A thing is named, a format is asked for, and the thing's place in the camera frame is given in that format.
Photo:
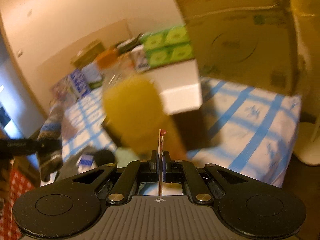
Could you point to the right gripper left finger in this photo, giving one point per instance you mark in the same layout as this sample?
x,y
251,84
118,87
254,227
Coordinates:
x,y
154,166

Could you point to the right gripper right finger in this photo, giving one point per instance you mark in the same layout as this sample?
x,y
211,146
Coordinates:
x,y
167,167

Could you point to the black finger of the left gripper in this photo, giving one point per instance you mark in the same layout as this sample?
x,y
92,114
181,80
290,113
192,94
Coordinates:
x,y
21,147

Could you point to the thin red stick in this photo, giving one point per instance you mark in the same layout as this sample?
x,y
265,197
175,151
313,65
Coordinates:
x,y
160,161

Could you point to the grey knitted cloth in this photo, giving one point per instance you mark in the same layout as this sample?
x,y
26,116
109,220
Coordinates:
x,y
50,153

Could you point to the black round soft pad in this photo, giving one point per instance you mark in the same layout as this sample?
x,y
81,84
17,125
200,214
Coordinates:
x,y
103,157

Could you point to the orange juice bottle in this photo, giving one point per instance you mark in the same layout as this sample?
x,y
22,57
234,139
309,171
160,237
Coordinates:
x,y
135,112

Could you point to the blue label white cloth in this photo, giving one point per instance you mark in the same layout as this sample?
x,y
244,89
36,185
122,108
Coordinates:
x,y
85,163

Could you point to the green fluffy towel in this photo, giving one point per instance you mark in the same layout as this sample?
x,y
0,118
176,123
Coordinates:
x,y
123,156

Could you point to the red checked cloth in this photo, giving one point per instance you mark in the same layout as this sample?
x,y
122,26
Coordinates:
x,y
19,184

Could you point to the wooden headboard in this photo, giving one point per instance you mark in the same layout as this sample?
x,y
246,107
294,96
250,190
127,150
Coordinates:
x,y
59,65

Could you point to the blue white milk carton box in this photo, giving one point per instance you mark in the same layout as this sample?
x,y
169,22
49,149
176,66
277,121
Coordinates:
x,y
71,88

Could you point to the blue checked bed sheet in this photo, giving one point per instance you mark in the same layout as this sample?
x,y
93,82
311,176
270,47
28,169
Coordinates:
x,y
257,130

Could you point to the cow picture milk box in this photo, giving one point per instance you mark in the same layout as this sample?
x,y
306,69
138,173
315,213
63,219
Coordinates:
x,y
92,75

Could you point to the white picture box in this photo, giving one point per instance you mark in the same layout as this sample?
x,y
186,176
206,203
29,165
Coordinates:
x,y
139,58

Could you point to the orange gift box stack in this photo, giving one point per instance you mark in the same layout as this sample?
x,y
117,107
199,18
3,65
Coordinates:
x,y
106,58

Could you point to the brown cardboard box at headboard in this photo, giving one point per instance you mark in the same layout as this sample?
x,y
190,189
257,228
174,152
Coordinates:
x,y
88,54

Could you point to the green tissue pack stack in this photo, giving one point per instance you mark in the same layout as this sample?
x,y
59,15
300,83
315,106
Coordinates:
x,y
167,46

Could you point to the dark bag at headboard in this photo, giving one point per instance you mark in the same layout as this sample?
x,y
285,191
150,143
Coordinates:
x,y
128,45

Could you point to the large cardboard box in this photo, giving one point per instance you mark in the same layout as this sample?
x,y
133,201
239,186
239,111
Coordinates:
x,y
251,42

